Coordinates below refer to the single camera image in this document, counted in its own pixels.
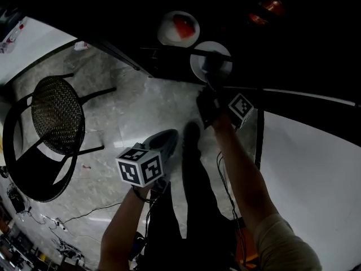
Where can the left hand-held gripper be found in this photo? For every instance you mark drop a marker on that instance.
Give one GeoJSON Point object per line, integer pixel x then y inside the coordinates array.
{"type": "Point", "coordinates": [139, 168]}

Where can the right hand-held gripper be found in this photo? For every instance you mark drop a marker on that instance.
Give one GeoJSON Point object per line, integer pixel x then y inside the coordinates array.
{"type": "Point", "coordinates": [240, 109]}

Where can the black cube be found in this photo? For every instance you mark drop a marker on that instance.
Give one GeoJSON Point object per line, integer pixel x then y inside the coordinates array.
{"type": "Point", "coordinates": [209, 66]}

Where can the black mini fridge cabinet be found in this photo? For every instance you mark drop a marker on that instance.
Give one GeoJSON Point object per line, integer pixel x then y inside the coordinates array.
{"type": "Point", "coordinates": [282, 52]}

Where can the person's right forearm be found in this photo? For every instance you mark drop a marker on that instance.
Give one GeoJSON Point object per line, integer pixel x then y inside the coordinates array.
{"type": "Point", "coordinates": [248, 179]}

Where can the person's left forearm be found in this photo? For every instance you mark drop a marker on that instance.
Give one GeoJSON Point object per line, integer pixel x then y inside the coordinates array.
{"type": "Point", "coordinates": [124, 230]}

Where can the black shoe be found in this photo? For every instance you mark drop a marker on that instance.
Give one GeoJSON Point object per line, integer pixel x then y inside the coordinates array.
{"type": "Point", "coordinates": [191, 134]}

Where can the red food slice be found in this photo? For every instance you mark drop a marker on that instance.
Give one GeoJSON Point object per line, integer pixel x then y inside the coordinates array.
{"type": "Point", "coordinates": [184, 26]}

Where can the white plate with red food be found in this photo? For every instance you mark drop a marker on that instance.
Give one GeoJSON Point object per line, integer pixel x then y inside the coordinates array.
{"type": "Point", "coordinates": [166, 32]}

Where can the black trousers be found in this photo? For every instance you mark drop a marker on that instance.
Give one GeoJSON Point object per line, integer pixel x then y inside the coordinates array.
{"type": "Point", "coordinates": [197, 207]}

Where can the small red scrap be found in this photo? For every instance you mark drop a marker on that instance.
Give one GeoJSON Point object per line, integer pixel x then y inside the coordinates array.
{"type": "Point", "coordinates": [86, 166]}

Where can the black wicker chair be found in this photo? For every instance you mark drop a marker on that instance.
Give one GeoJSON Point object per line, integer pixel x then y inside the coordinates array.
{"type": "Point", "coordinates": [56, 114]}

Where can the white red small carton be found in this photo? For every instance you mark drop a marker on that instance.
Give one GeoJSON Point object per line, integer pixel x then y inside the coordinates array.
{"type": "Point", "coordinates": [81, 46]}

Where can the white power strip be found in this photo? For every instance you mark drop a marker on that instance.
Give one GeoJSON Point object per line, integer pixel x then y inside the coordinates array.
{"type": "Point", "coordinates": [60, 224]}

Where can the orange seat stool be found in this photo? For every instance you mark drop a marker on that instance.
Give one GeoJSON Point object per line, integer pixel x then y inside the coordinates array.
{"type": "Point", "coordinates": [248, 247]}

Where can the black box device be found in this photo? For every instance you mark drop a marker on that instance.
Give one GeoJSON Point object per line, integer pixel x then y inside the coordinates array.
{"type": "Point", "coordinates": [17, 199]}

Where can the beige shirt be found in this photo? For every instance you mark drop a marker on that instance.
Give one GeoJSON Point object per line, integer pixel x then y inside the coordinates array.
{"type": "Point", "coordinates": [285, 247]}

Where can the small round black device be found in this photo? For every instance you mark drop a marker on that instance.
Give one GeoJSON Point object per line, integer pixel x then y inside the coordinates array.
{"type": "Point", "coordinates": [3, 171]}

